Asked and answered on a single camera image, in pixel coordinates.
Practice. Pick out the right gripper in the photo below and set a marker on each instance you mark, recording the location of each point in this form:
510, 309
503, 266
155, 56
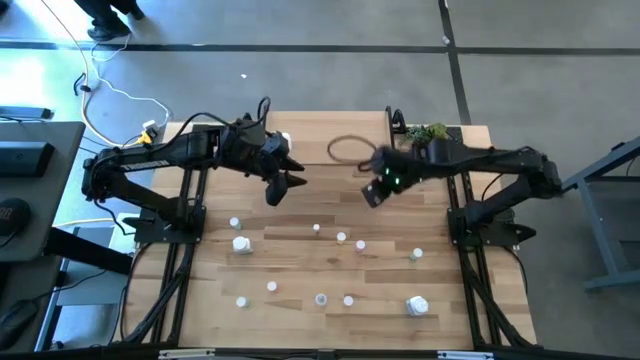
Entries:
392, 172

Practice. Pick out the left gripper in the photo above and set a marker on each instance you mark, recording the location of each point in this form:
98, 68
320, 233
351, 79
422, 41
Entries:
270, 160

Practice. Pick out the white oblong pill bottle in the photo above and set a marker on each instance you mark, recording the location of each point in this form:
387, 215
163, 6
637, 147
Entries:
286, 141

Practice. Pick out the thin amber vial white cap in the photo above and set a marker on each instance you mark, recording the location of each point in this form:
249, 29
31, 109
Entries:
316, 228

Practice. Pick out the yellow vial white cap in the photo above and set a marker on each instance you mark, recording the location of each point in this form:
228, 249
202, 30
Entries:
341, 237

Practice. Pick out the large white labelled bottle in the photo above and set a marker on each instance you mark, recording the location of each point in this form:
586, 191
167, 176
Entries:
417, 305
241, 244

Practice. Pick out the clear jar with coloured pills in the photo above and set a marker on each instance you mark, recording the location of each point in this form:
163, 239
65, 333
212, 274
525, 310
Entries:
321, 299

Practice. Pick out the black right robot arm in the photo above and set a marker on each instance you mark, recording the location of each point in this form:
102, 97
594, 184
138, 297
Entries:
490, 155

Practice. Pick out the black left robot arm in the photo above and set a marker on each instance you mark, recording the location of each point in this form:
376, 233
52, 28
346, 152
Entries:
165, 155

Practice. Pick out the wooden shelf black metal legs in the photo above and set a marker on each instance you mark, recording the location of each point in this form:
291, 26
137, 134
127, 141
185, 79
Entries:
320, 130

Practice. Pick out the small green potted plant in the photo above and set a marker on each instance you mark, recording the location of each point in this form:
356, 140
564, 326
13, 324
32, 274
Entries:
422, 134

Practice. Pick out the yellow plug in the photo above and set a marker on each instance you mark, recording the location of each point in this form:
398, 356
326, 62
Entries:
145, 139

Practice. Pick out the white power adapter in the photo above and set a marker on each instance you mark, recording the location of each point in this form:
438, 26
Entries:
149, 123

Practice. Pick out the white box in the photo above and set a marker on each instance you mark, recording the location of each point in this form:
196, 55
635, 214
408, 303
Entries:
119, 239

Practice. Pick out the black desk foot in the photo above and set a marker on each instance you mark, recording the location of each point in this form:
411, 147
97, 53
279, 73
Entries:
90, 252

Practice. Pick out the grey desk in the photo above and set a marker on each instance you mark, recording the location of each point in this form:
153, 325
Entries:
55, 190

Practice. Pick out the person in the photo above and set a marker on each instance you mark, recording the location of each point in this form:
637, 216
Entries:
107, 22

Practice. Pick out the black rectangular device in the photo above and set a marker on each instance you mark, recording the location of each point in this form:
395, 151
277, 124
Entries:
25, 157

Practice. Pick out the black flat panel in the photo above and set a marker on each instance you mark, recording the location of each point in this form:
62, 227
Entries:
25, 112

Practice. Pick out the black computer mouse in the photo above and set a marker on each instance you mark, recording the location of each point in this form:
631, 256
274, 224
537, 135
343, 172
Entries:
17, 320

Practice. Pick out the silver bracket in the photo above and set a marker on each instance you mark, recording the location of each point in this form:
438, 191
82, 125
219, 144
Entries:
465, 355
185, 354

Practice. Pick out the grey metal table frame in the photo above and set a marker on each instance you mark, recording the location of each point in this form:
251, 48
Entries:
600, 167

